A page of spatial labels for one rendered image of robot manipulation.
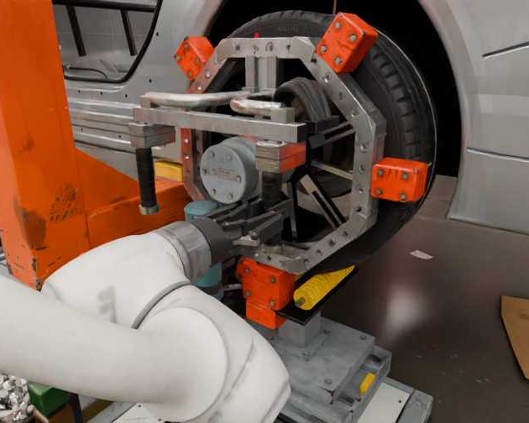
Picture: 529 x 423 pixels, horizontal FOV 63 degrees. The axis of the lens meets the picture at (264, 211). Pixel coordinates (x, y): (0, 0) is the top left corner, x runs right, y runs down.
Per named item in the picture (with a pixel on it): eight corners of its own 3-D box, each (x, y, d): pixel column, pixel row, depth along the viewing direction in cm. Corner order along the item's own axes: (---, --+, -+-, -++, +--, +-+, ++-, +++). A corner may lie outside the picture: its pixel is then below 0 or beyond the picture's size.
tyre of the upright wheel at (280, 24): (357, 286, 134) (505, 101, 96) (321, 323, 116) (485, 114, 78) (213, 163, 154) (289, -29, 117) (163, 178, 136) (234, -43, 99)
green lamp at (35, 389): (71, 399, 62) (67, 378, 61) (44, 417, 59) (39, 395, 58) (56, 388, 64) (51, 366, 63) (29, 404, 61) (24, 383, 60)
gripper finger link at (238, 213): (217, 245, 67) (210, 244, 67) (249, 221, 76) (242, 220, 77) (217, 222, 66) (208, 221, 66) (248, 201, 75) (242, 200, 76)
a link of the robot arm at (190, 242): (187, 304, 56) (217, 284, 61) (183, 241, 53) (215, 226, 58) (142, 283, 61) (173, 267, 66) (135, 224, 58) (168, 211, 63)
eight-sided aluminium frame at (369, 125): (371, 285, 101) (396, 35, 81) (359, 297, 96) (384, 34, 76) (201, 232, 130) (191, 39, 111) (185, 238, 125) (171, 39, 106)
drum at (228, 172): (301, 188, 105) (302, 130, 100) (247, 213, 88) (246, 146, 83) (254, 179, 112) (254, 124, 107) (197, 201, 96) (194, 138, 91)
